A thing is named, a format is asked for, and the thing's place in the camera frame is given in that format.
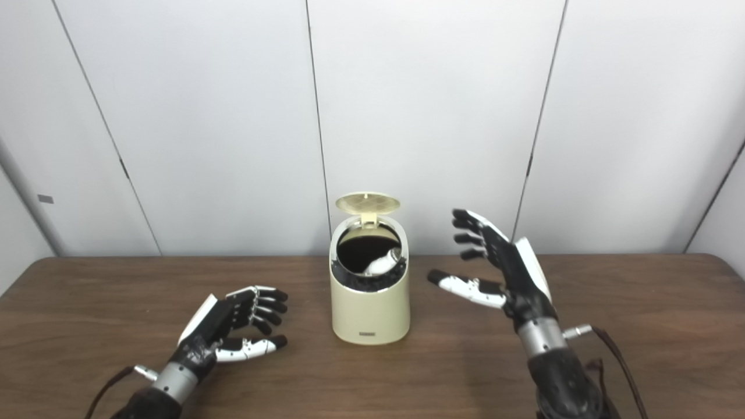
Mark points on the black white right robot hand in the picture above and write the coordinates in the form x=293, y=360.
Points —
x=524, y=279

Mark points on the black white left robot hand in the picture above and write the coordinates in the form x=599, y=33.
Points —
x=215, y=326

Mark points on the small white plastic bottle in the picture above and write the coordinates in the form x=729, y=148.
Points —
x=381, y=265

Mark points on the cream round bin lid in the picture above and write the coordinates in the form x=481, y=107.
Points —
x=368, y=202

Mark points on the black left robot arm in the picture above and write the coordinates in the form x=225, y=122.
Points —
x=171, y=384

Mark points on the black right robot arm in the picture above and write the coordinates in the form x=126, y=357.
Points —
x=559, y=378

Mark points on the cream-colored bin body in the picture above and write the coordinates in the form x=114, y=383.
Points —
x=369, y=317

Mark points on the black bin liner bag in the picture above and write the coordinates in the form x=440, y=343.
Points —
x=358, y=250

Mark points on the small grey wall label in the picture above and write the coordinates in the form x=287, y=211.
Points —
x=45, y=199

